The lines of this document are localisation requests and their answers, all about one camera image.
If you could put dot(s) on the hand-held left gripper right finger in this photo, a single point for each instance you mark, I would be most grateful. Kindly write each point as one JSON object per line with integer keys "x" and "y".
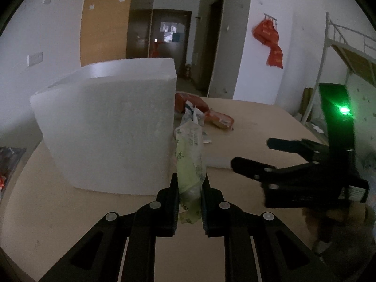
{"x": 204, "y": 205}

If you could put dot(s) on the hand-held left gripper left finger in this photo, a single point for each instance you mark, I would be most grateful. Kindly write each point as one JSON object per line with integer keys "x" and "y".
{"x": 175, "y": 199}

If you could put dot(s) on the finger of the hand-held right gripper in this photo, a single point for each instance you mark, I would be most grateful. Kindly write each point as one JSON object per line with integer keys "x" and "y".
{"x": 296, "y": 146}
{"x": 264, "y": 173}

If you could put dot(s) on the green white plastic wrapper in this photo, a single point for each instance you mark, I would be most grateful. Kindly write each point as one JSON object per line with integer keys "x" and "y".
{"x": 188, "y": 164}

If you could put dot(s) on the white foam box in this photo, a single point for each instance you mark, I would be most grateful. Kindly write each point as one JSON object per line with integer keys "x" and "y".
{"x": 102, "y": 129}

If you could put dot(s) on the person's right hand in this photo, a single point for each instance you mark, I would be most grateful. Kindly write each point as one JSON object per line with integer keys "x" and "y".
{"x": 332, "y": 218}

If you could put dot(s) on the leaning wooden board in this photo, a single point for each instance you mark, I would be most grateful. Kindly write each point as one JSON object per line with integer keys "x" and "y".
{"x": 306, "y": 102}

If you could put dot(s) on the orange snack packet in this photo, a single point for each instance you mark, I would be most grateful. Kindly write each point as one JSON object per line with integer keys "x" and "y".
{"x": 220, "y": 119}

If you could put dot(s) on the white crumpled wrapper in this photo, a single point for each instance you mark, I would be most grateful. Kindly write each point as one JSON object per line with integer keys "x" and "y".
{"x": 192, "y": 114}

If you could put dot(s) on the white metal bunk bed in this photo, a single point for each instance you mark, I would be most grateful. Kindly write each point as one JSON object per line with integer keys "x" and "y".
{"x": 352, "y": 55}

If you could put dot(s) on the large red plastic bag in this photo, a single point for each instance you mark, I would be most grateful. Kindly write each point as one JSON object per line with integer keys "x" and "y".
{"x": 265, "y": 32}

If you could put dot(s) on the dark side doorway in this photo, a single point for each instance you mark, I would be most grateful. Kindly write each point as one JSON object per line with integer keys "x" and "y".
{"x": 213, "y": 50}

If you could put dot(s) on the dark brown entry door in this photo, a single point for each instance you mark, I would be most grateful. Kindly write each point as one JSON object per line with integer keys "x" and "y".
{"x": 176, "y": 53}

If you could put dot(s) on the red plastic stool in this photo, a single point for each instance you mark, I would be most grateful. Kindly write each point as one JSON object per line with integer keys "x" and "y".
{"x": 155, "y": 50}

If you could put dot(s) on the paper on door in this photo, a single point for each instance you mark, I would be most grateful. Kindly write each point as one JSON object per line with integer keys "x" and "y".
{"x": 170, "y": 30}

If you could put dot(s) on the colourful printed box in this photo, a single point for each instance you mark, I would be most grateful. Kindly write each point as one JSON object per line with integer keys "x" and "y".
{"x": 10, "y": 164}

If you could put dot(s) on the light wooden wardrobe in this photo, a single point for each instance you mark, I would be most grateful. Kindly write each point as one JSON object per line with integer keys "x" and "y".
{"x": 105, "y": 20}

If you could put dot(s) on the wall hook rack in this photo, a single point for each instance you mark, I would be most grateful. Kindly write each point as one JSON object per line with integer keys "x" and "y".
{"x": 270, "y": 17}

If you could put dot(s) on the white wall socket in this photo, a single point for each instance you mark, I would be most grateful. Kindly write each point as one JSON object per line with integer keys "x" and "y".
{"x": 35, "y": 59}

